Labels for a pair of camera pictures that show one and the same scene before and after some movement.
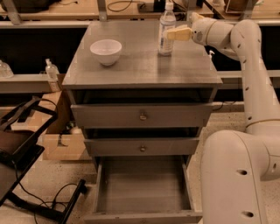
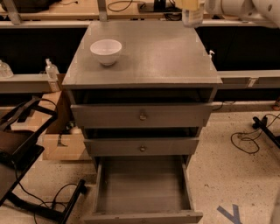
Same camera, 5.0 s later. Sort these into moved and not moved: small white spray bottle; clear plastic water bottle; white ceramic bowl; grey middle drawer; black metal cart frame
Moved: clear plastic water bottle
Not moved: grey middle drawer; white ceramic bowl; black metal cart frame; small white spray bottle
